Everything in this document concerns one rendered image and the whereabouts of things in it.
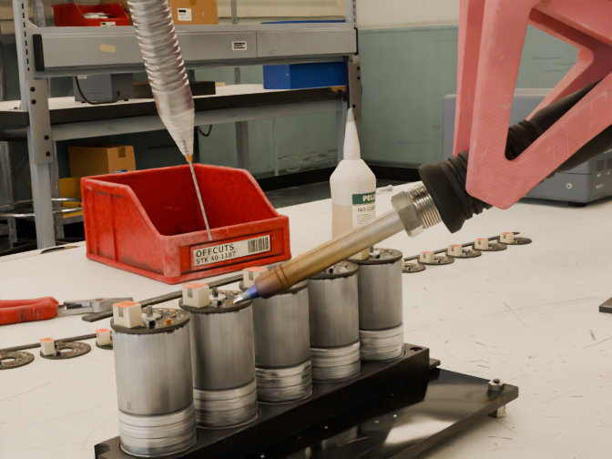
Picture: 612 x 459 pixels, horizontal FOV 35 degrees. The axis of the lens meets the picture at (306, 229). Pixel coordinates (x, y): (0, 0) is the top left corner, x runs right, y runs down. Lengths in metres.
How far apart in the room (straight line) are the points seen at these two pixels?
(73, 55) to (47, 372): 2.43
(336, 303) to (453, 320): 0.17
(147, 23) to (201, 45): 2.86
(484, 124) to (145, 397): 0.13
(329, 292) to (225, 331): 0.05
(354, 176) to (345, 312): 0.34
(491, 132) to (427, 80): 5.94
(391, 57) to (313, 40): 2.99
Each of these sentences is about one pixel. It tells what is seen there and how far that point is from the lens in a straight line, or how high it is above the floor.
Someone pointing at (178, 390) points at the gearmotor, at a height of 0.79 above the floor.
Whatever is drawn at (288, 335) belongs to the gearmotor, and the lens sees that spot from 0.34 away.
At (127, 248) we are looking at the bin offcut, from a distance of 0.66.
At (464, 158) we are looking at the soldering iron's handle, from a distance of 0.31.
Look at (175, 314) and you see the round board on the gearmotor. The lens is 0.31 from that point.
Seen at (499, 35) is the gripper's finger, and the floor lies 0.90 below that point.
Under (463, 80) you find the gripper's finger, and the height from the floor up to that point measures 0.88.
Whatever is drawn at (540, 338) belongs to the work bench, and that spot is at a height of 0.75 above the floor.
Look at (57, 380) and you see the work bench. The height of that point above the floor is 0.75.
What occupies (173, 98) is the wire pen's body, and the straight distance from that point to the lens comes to 0.28.
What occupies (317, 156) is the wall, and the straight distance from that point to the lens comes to 6.48.
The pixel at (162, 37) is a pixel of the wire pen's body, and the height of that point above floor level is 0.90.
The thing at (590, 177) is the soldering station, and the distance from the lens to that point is 0.84.
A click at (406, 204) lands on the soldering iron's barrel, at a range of 0.31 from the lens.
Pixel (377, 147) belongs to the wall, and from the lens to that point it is 6.55.
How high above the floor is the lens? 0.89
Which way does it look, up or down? 11 degrees down
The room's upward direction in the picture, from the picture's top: 2 degrees counter-clockwise
